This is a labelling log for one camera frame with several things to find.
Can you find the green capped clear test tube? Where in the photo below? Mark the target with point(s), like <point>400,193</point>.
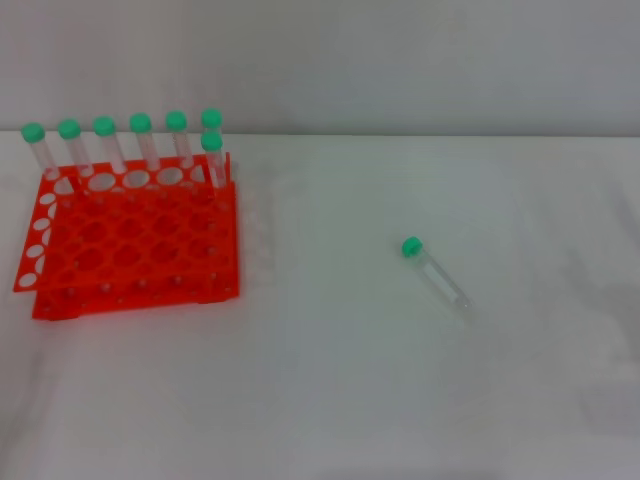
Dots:
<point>176,119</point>
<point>69,129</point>
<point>211,116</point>
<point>33,132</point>
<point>140,122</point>
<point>104,125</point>
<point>413,246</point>
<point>212,140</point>

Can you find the orange plastic test tube rack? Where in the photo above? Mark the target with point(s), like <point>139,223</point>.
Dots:
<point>150,235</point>

